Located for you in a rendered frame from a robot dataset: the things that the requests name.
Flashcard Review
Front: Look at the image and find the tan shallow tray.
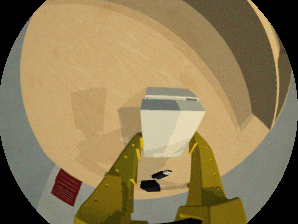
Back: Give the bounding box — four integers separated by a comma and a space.
183, 0, 292, 130

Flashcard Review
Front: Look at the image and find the black usb flash drive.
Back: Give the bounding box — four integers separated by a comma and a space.
152, 169, 172, 180

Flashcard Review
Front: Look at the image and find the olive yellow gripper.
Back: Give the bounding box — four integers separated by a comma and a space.
74, 132, 247, 224

